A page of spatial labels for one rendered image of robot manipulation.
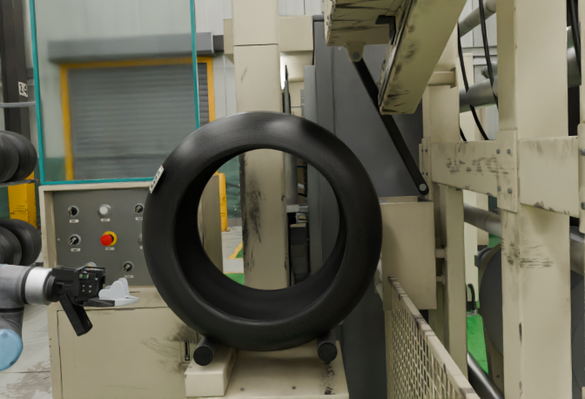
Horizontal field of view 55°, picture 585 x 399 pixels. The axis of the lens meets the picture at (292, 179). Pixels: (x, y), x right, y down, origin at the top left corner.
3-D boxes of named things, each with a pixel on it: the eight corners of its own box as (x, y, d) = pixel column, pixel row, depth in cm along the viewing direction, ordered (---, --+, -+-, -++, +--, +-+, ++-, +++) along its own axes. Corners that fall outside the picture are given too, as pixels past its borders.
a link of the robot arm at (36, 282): (23, 308, 133) (43, 298, 143) (43, 310, 133) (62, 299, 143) (25, 271, 132) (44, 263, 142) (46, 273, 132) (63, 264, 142)
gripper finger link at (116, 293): (136, 284, 134) (97, 280, 134) (134, 308, 134) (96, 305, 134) (139, 280, 137) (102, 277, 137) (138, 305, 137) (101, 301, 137)
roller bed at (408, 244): (374, 293, 175) (371, 197, 173) (422, 291, 174) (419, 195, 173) (383, 311, 155) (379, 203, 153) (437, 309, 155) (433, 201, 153)
